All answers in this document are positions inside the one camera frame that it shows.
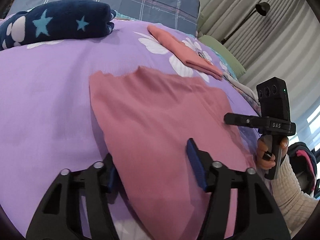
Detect dusty pink garment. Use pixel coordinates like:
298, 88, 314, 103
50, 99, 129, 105
89, 67, 255, 239

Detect cream ribbed sleeve forearm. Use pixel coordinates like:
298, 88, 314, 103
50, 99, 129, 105
271, 156, 318, 233

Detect right hand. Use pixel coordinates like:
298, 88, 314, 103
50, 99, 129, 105
257, 137, 289, 170

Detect light green cushion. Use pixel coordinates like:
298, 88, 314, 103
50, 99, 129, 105
199, 35, 246, 79

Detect purple floral bedsheet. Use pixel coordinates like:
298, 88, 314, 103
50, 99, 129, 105
1, 21, 258, 234

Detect beige curtain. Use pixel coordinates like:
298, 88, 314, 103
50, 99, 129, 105
198, 0, 319, 120

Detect folded coral orange garment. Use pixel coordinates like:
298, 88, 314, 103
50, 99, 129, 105
147, 25, 223, 80

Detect black floor lamp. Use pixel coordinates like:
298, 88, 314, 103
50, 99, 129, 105
220, 2, 271, 45

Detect navy star-patterned fleece garment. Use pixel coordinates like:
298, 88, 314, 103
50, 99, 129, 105
1, 0, 116, 50

